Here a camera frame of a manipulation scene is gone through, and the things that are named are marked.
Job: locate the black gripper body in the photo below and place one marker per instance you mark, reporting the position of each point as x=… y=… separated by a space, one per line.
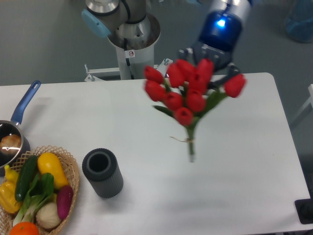
x=217 y=39

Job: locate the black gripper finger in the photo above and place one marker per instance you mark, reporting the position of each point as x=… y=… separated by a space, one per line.
x=186 y=54
x=232 y=71

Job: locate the red tulip bouquet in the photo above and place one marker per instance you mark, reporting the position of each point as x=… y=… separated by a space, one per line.
x=184 y=95

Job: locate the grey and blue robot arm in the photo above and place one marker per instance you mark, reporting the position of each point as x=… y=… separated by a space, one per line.
x=113 y=13

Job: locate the grey ribbed vase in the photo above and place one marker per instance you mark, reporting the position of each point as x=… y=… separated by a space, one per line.
x=101 y=169

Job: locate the blue bin in background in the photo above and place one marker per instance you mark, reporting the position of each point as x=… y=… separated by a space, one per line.
x=299 y=21

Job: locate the black device at table edge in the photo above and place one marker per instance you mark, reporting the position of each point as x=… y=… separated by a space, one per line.
x=304 y=208

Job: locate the yellow squash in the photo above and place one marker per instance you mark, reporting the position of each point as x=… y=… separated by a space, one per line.
x=50 y=163

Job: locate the purple eggplant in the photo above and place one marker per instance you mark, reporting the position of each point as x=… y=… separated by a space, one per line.
x=64 y=199

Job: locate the green cucumber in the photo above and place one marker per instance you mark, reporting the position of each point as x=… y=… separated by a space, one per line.
x=25 y=177

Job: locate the browned bun in pan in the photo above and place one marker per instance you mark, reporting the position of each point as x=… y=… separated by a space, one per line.
x=10 y=145

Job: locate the green bok choy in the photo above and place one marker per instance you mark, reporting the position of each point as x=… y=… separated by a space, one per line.
x=41 y=190

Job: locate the white garlic bulb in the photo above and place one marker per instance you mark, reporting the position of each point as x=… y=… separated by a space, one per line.
x=47 y=216

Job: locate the yellow bell pepper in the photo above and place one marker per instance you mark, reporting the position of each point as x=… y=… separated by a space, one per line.
x=7 y=191

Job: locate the orange fruit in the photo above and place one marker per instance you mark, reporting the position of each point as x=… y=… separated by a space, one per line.
x=24 y=228

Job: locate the white furniture frame right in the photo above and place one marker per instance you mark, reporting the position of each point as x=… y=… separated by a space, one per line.
x=304 y=110

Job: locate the blue handled saucepan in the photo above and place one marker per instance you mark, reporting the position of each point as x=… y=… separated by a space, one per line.
x=12 y=126

